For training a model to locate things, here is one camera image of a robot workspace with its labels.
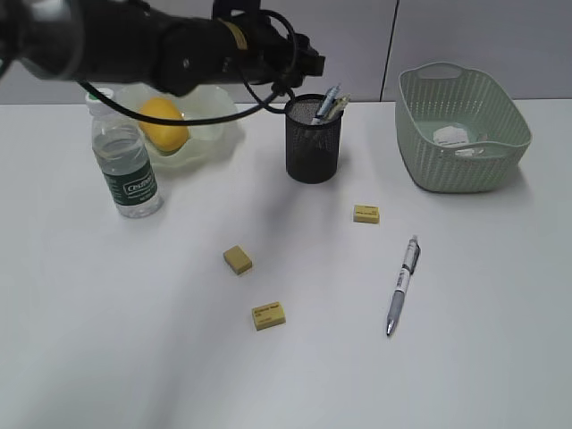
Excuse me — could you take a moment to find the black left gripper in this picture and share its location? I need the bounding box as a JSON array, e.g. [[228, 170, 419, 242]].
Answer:
[[212, 1, 325, 88]]

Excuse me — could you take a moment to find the blue and white pen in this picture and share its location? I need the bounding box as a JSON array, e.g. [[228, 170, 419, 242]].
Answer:
[[310, 83, 341, 125]]

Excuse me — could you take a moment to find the beige grip pen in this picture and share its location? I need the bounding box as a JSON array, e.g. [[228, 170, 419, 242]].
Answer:
[[326, 94, 351, 122]]

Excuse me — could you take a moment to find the yellow mango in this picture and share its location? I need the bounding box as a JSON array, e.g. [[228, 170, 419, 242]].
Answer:
[[138, 97, 189, 153]]

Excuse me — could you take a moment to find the clear water bottle green label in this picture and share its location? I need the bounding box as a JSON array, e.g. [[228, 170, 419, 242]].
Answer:
[[85, 93, 163, 219]]

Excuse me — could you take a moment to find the white waste paper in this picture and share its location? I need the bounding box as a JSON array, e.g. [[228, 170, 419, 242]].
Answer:
[[433, 126, 484, 157]]

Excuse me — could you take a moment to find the plain yellow eraser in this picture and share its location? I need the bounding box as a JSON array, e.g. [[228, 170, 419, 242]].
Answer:
[[223, 246, 253, 275]]

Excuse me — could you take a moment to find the grey and white pen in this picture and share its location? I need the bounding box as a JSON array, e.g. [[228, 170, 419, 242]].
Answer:
[[385, 235, 421, 337]]

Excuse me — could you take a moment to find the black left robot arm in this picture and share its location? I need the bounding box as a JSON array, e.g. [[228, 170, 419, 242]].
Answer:
[[1, 1, 325, 97]]

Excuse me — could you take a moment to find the black mesh pen holder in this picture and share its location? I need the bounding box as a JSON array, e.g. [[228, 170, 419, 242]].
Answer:
[[285, 94, 343, 184]]

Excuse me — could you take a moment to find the green woven plastic basket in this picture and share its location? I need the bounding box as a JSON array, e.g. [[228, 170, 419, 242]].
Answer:
[[395, 63, 532, 193]]

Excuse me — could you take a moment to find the yellow eraser front label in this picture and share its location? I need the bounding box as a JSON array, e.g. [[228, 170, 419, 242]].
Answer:
[[251, 301, 286, 331]]

